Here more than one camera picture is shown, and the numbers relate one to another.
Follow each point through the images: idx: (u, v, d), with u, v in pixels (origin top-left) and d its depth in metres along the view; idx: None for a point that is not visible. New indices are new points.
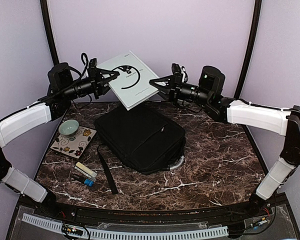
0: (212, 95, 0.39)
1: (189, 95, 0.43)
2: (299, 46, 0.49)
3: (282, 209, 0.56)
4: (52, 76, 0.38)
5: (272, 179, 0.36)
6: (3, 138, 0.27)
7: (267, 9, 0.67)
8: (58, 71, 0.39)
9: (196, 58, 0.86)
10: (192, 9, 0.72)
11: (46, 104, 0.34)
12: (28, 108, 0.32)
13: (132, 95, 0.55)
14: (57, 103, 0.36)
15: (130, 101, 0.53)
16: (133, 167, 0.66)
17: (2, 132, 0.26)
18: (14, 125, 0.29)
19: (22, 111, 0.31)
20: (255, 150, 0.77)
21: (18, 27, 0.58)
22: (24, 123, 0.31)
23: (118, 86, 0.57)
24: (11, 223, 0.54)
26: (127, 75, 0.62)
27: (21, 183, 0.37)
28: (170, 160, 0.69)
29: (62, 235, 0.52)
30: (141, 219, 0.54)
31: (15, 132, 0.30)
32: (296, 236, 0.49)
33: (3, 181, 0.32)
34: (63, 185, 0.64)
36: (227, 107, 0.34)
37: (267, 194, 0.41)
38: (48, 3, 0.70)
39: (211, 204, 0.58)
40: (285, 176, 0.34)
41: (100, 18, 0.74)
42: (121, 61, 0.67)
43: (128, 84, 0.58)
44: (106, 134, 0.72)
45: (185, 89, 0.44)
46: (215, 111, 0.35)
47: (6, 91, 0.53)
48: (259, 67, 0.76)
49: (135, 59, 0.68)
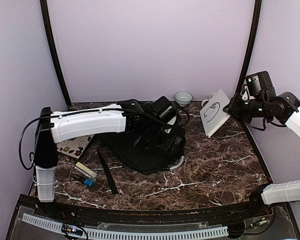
0: (264, 94, 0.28)
1: (245, 110, 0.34)
2: (298, 47, 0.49)
3: (282, 208, 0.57)
4: (164, 101, 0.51)
5: (283, 193, 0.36)
6: (61, 134, 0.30)
7: (266, 10, 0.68)
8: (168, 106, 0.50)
9: (196, 58, 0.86)
10: (193, 9, 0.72)
11: (124, 114, 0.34)
12: (102, 113, 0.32)
13: (210, 126, 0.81)
14: (138, 116, 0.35)
15: (209, 130, 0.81)
16: (133, 167, 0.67)
17: (61, 130, 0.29)
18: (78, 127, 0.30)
19: (93, 115, 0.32)
20: (255, 150, 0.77)
21: (25, 28, 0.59)
22: (87, 127, 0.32)
23: (206, 122, 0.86)
24: (11, 223, 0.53)
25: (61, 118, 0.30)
26: (211, 110, 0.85)
27: (46, 180, 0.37)
28: (170, 161, 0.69)
29: (62, 235, 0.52)
30: (141, 219, 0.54)
31: (78, 132, 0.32)
32: (296, 236, 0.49)
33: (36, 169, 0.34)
34: (63, 185, 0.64)
36: (295, 111, 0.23)
37: (271, 200, 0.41)
38: (48, 3, 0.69)
39: (211, 204, 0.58)
40: (296, 198, 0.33)
41: (101, 17, 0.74)
42: (211, 100, 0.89)
43: (209, 118, 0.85)
44: (110, 136, 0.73)
45: (241, 103, 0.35)
46: (278, 106, 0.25)
47: (13, 91, 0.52)
48: (259, 68, 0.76)
49: (219, 93, 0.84)
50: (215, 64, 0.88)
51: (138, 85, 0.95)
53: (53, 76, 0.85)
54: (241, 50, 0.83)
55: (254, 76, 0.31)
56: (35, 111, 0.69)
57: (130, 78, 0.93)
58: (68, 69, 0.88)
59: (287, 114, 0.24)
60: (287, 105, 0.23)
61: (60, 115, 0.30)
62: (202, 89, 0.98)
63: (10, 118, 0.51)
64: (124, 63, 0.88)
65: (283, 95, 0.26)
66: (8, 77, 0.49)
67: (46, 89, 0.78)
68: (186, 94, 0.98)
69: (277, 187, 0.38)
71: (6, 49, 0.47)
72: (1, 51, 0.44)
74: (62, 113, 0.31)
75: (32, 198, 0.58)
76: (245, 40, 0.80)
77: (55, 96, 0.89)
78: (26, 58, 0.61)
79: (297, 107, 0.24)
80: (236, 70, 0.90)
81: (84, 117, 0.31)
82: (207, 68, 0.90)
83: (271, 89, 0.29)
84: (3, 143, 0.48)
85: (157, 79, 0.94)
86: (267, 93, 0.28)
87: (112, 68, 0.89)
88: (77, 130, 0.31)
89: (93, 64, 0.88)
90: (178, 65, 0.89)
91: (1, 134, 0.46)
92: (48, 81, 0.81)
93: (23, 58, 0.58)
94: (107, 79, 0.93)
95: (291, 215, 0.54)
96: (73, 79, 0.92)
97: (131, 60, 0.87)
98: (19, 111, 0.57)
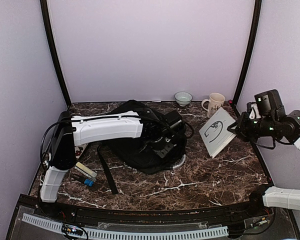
0: (274, 113, 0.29)
1: (254, 129, 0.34)
2: (298, 47, 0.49)
3: (282, 209, 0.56)
4: (176, 114, 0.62)
5: (285, 200, 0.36)
6: (81, 138, 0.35)
7: (266, 10, 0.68)
8: (178, 119, 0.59)
9: (196, 58, 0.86)
10: (193, 9, 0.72)
11: (141, 121, 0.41)
12: (121, 120, 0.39)
13: (213, 146, 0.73)
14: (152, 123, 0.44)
15: (213, 150, 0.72)
16: (135, 166, 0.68)
17: (81, 133, 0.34)
18: (99, 131, 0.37)
19: (113, 122, 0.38)
20: (255, 150, 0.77)
21: (24, 28, 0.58)
22: (108, 131, 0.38)
23: (208, 141, 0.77)
24: (10, 223, 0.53)
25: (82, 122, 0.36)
26: (213, 129, 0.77)
27: (56, 178, 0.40)
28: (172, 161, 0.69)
29: (63, 235, 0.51)
30: (141, 219, 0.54)
31: (97, 136, 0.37)
32: (296, 236, 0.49)
33: (50, 169, 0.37)
34: (63, 185, 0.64)
36: None
37: (272, 201, 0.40)
38: (48, 3, 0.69)
39: (211, 204, 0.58)
40: (297, 206, 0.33)
41: (100, 17, 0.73)
42: (213, 117, 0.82)
43: (211, 137, 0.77)
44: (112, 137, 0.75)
45: (248, 123, 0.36)
46: (288, 125, 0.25)
47: (12, 90, 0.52)
48: (259, 68, 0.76)
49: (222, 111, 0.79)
50: (215, 64, 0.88)
51: (138, 85, 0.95)
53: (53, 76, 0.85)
54: (241, 50, 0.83)
55: (265, 95, 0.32)
56: (35, 111, 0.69)
57: (130, 78, 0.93)
58: (68, 69, 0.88)
59: (297, 134, 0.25)
60: (297, 126, 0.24)
61: (81, 120, 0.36)
62: (203, 89, 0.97)
63: (10, 118, 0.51)
64: (124, 63, 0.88)
65: (294, 114, 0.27)
66: (8, 77, 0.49)
67: (46, 89, 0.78)
68: (186, 94, 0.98)
69: (280, 193, 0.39)
71: (5, 48, 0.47)
72: (1, 51, 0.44)
74: (83, 118, 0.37)
75: (32, 198, 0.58)
76: (245, 40, 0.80)
77: (55, 96, 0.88)
78: (26, 57, 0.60)
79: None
80: (236, 70, 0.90)
81: (105, 123, 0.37)
82: (207, 68, 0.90)
83: (281, 107, 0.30)
84: (3, 143, 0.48)
85: (157, 79, 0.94)
86: (277, 113, 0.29)
87: (112, 68, 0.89)
88: (96, 134, 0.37)
89: (93, 64, 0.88)
90: (177, 65, 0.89)
91: (1, 134, 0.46)
92: (48, 81, 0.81)
93: (23, 57, 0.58)
94: (107, 78, 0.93)
95: (291, 215, 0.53)
96: (73, 78, 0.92)
97: (130, 60, 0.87)
98: (19, 111, 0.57)
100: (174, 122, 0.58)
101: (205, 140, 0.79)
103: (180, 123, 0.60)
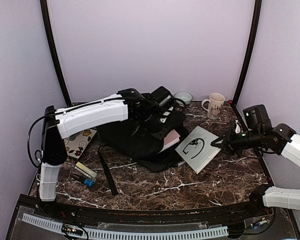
0: (261, 126, 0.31)
1: (244, 143, 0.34)
2: (298, 46, 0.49)
3: (282, 209, 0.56)
4: (161, 90, 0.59)
5: (285, 200, 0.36)
6: (67, 129, 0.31)
7: (266, 10, 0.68)
8: (167, 95, 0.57)
9: (196, 58, 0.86)
10: (193, 9, 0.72)
11: (125, 102, 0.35)
12: (105, 104, 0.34)
13: (197, 161, 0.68)
14: (139, 102, 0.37)
15: (198, 165, 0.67)
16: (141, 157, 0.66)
17: (66, 125, 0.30)
18: (83, 119, 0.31)
19: (96, 107, 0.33)
20: (255, 150, 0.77)
21: (24, 27, 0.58)
22: (94, 118, 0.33)
23: (188, 157, 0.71)
24: (10, 223, 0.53)
25: (65, 114, 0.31)
26: (194, 145, 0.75)
27: (52, 176, 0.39)
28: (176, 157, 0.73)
29: (63, 235, 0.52)
30: (141, 219, 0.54)
31: (84, 125, 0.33)
32: (296, 236, 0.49)
33: (43, 166, 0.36)
34: (63, 185, 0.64)
36: (288, 141, 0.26)
37: (272, 202, 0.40)
38: (48, 3, 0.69)
39: (211, 204, 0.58)
40: (297, 206, 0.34)
41: (100, 17, 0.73)
42: (189, 135, 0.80)
43: (192, 153, 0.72)
44: (107, 133, 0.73)
45: (235, 136, 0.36)
46: (272, 139, 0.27)
47: (13, 90, 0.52)
48: (259, 68, 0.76)
49: (201, 129, 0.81)
50: (215, 64, 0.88)
51: (138, 85, 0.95)
53: (52, 76, 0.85)
54: (241, 50, 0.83)
55: (252, 111, 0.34)
56: (35, 110, 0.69)
57: (130, 78, 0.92)
58: (68, 69, 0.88)
59: (281, 145, 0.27)
60: (280, 138, 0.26)
61: (65, 111, 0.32)
62: (203, 89, 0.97)
63: (10, 118, 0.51)
64: (124, 63, 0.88)
65: (277, 127, 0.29)
66: (8, 77, 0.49)
67: (45, 89, 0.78)
68: (186, 94, 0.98)
69: (280, 192, 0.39)
71: (6, 49, 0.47)
72: (1, 51, 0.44)
74: (67, 109, 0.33)
75: (32, 198, 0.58)
76: (245, 40, 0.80)
77: (55, 96, 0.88)
78: (26, 57, 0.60)
79: (289, 137, 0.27)
80: (236, 70, 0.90)
81: (88, 110, 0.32)
82: (207, 68, 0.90)
83: (268, 121, 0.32)
84: (3, 143, 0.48)
85: (157, 79, 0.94)
86: (263, 126, 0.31)
87: (112, 68, 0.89)
88: (82, 124, 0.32)
89: (93, 64, 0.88)
90: (177, 65, 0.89)
91: (1, 134, 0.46)
92: (48, 81, 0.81)
93: (22, 57, 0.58)
94: (107, 78, 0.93)
95: (291, 215, 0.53)
96: (73, 78, 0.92)
97: (130, 60, 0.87)
98: (19, 110, 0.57)
100: (162, 99, 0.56)
101: (185, 157, 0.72)
103: (169, 99, 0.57)
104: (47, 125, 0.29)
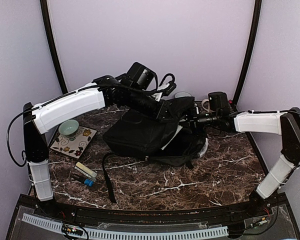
0: None
1: None
2: (298, 47, 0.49)
3: (282, 209, 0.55)
4: (136, 66, 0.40)
5: (271, 177, 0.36)
6: (45, 124, 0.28)
7: (265, 10, 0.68)
8: (143, 69, 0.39)
9: (196, 58, 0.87)
10: (193, 9, 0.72)
11: (100, 89, 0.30)
12: (79, 94, 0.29)
13: None
14: (114, 88, 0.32)
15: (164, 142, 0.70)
16: (152, 145, 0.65)
17: (42, 120, 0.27)
18: (60, 110, 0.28)
19: (70, 97, 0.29)
20: (255, 150, 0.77)
21: (23, 26, 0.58)
22: (73, 109, 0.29)
23: None
24: (10, 223, 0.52)
25: (41, 109, 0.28)
26: None
27: (42, 176, 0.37)
28: (198, 147, 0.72)
29: (62, 235, 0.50)
30: (141, 219, 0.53)
31: (64, 117, 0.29)
32: (296, 236, 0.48)
33: (30, 165, 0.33)
34: (63, 185, 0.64)
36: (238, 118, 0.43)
37: (268, 192, 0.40)
38: (48, 3, 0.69)
39: (211, 204, 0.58)
40: (285, 174, 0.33)
41: (100, 17, 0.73)
42: None
43: None
44: (116, 138, 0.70)
45: None
46: None
47: (12, 91, 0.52)
48: (259, 68, 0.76)
49: None
50: (215, 64, 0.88)
51: None
53: (53, 76, 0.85)
54: (241, 51, 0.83)
55: None
56: None
57: None
58: (68, 69, 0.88)
59: None
60: None
61: (41, 106, 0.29)
62: (203, 89, 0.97)
63: (10, 118, 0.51)
64: (123, 64, 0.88)
65: None
66: (7, 77, 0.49)
67: (45, 89, 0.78)
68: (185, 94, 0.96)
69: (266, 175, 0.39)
71: (5, 48, 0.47)
72: (1, 51, 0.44)
74: (43, 104, 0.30)
75: (33, 198, 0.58)
76: (245, 40, 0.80)
77: (55, 96, 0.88)
78: (25, 56, 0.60)
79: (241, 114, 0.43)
80: (236, 70, 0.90)
81: (63, 101, 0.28)
82: (207, 68, 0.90)
83: None
84: (3, 142, 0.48)
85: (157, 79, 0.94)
86: None
87: (112, 68, 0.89)
88: (60, 116, 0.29)
89: (92, 64, 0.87)
90: (177, 65, 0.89)
91: (0, 134, 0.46)
92: (47, 81, 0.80)
93: (22, 56, 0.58)
94: None
95: (291, 215, 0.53)
96: (73, 79, 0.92)
97: (130, 61, 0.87)
98: (19, 110, 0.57)
100: (139, 76, 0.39)
101: None
103: (147, 73, 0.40)
104: (24, 123, 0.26)
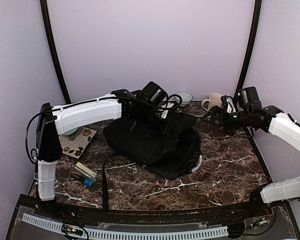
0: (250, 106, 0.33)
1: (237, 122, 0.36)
2: (298, 47, 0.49)
3: (282, 209, 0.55)
4: (151, 86, 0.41)
5: (280, 190, 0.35)
6: (64, 126, 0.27)
7: (265, 11, 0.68)
8: (157, 89, 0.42)
9: (196, 58, 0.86)
10: (193, 9, 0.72)
11: (119, 101, 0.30)
12: (100, 102, 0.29)
13: None
14: (131, 102, 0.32)
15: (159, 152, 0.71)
16: (151, 158, 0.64)
17: (62, 121, 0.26)
18: (81, 115, 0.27)
19: (91, 104, 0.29)
20: (255, 150, 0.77)
21: (22, 25, 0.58)
22: (91, 116, 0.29)
23: None
24: (10, 223, 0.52)
25: (62, 110, 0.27)
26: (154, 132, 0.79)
27: (49, 175, 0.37)
28: (190, 165, 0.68)
29: (62, 235, 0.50)
30: (141, 219, 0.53)
31: (81, 122, 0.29)
32: (296, 236, 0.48)
33: (40, 164, 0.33)
34: (63, 185, 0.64)
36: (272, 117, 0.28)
37: (270, 198, 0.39)
38: (48, 3, 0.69)
39: (211, 204, 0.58)
40: (296, 195, 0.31)
41: (100, 17, 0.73)
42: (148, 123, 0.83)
43: None
44: (118, 139, 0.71)
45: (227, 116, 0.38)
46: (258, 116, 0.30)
47: (12, 91, 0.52)
48: (259, 68, 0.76)
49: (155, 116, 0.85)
50: (216, 64, 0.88)
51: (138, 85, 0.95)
53: (52, 76, 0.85)
54: (241, 50, 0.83)
55: (243, 91, 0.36)
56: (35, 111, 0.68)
57: (129, 78, 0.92)
58: (68, 69, 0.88)
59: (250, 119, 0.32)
60: (265, 115, 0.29)
61: (61, 107, 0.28)
62: (203, 89, 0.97)
63: (9, 117, 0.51)
64: (123, 63, 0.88)
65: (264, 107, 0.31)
66: (7, 78, 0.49)
67: (45, 89, 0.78)
68: (186, 94, 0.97)
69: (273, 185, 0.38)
71: (5, 48, 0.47)
72: (0, 51, 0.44)
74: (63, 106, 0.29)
75: (32, 198, 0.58)
76: (245, 40, 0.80)
77: (55, 96, 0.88)
78: (25, 56, 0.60)
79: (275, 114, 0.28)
80: (236, 70, 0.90)
81: (86, 106, 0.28)
82: (207, 68, 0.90)
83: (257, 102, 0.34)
84: (3, 143, 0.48)
85: (157, 79, 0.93)
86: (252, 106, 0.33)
87: (112, 67, 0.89)
88: (79, 121, 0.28)
89: (92, 64, 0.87)
90: (178, 65, 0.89)
91: (0, 134, 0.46)
92: (47, 81, 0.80)
93: (22, 57, 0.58)
94: (107, 79, 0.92)
95: (291, 216, 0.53)
96: (73, 79, 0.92)
97: (130, 61, 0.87)
98: (19, 111, 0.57)
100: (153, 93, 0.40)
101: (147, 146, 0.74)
103: (161, 93, 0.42)
104: (44, 122, 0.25)
